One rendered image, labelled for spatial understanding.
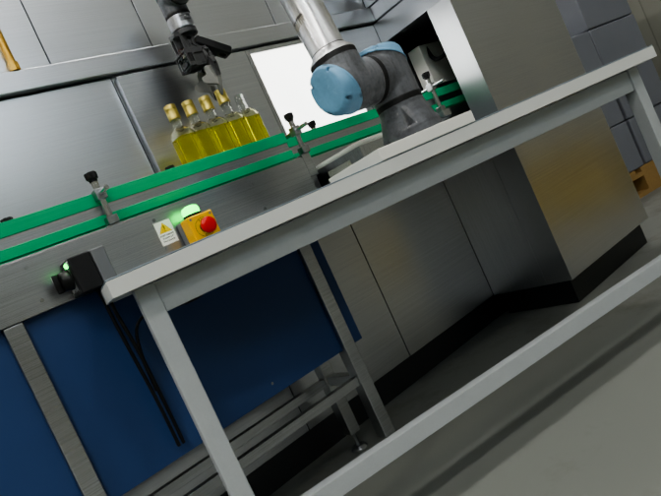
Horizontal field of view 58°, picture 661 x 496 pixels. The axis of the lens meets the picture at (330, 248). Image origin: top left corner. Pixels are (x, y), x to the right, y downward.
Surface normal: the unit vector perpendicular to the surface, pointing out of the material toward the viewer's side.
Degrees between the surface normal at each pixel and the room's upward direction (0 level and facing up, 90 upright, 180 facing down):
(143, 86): 90
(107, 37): 90
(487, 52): 90
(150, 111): 90
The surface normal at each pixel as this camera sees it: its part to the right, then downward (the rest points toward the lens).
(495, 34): 0.56, -0.21
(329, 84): -0.64, 0.47
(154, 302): 0.38, -0.13
